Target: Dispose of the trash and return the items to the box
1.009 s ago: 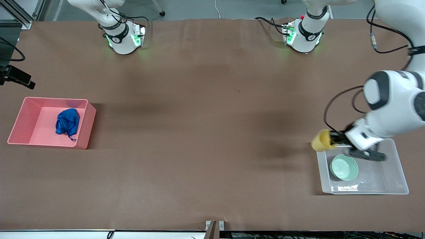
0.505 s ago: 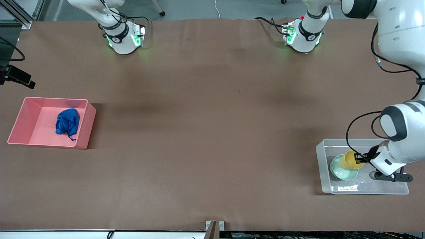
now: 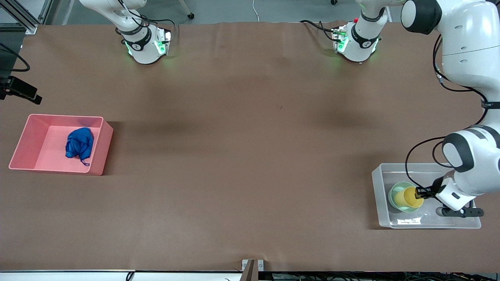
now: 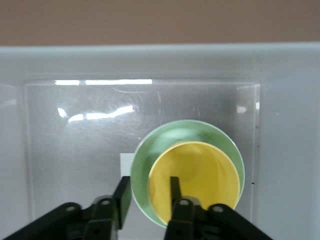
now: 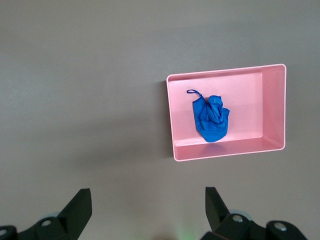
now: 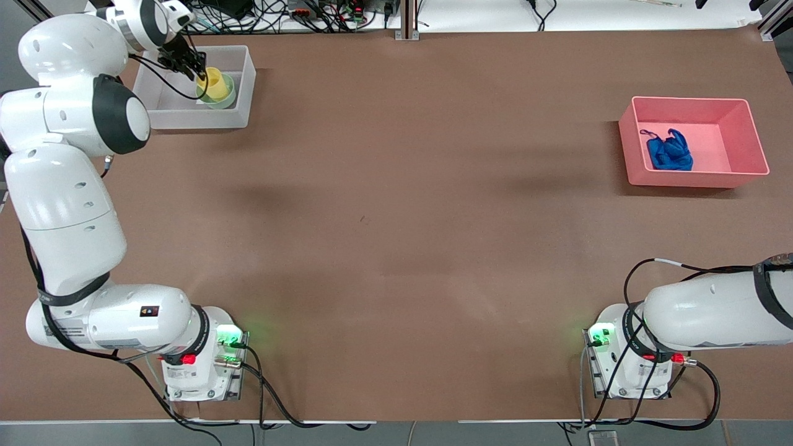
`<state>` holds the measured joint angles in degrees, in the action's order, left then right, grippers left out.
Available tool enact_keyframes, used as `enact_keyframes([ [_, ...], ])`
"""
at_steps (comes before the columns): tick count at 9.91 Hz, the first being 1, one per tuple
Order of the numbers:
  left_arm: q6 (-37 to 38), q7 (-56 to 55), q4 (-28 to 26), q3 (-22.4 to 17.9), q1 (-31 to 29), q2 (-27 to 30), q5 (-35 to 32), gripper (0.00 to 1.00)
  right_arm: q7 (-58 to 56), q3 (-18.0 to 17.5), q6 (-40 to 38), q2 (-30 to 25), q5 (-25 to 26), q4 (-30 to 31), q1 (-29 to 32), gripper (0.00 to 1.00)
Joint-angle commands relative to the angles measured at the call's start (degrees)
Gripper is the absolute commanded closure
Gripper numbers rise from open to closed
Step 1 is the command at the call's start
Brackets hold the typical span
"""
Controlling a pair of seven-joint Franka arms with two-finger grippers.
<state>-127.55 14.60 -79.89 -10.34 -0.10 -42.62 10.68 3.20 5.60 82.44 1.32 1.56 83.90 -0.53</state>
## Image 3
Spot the yellow plastic cup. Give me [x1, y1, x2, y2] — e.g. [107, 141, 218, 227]
[393, 186, 425, 209]

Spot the mint green bowl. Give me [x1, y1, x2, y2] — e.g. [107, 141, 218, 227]
[387, 181, 425, 213]

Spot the blue cloth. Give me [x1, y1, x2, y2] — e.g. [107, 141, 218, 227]
[65, 127, 95, 167]

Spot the clear plastic box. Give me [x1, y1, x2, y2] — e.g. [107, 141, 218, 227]
[371, 162, 482, 229]

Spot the pink plastic bin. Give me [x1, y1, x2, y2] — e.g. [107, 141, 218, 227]
[8, 114, 114, 176]

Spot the chair leg with caster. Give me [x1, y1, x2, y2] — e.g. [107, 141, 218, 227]
[178, 0, 195, 20]

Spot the white table edge strip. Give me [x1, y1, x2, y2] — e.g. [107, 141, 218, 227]
[0, 269, 243, 281]

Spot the brown table cover sheet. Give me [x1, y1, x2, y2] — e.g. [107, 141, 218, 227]
[0, 21, 500, 273]

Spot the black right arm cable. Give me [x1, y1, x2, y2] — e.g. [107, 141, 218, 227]
[0, 41, 31, 73]

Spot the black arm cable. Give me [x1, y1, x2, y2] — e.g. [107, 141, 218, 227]
[405, 33, 500, 192]
[0, 41, 31, 73]

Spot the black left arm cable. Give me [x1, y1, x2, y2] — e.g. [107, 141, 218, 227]
[405, 33, 500, 192]

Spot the aluminium frame strut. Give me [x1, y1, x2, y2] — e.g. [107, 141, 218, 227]
[0, 0, 53, 35]

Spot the black right base cable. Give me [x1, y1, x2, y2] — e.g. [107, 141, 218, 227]
[115, 0, 177, 37]

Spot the black base cable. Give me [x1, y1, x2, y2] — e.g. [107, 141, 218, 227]
[115, 0, 177, 37]
[299, 19, 341, 43]

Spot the metal table edge bracket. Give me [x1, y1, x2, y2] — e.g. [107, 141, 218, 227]
[241, 259, 265, 281]

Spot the black left base cable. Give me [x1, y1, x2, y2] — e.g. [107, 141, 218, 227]
[299, 19, 341, 43]

